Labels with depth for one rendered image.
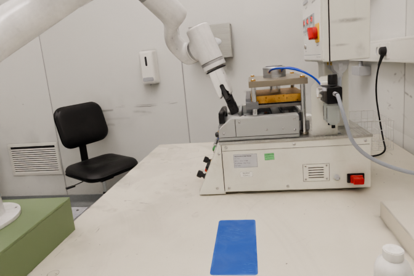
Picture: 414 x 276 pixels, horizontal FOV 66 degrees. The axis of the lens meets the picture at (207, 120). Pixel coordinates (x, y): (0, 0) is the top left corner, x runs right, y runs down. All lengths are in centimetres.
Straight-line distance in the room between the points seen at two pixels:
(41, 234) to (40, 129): 236
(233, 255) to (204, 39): 69
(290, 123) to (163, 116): 179
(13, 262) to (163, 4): 77
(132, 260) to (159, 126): 197
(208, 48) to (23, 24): 55
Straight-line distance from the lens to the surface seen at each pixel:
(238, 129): 101
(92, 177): 239
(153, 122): 272
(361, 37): 104
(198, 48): 113
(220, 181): 106
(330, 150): 105
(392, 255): 56
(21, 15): 91
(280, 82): 102
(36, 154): 331
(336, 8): 102
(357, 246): 84
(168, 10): 106
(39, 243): 91
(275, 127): 101
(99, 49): 284
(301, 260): 77
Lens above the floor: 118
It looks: 10 degrees down
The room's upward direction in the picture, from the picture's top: 5 degrees counter-clockwise
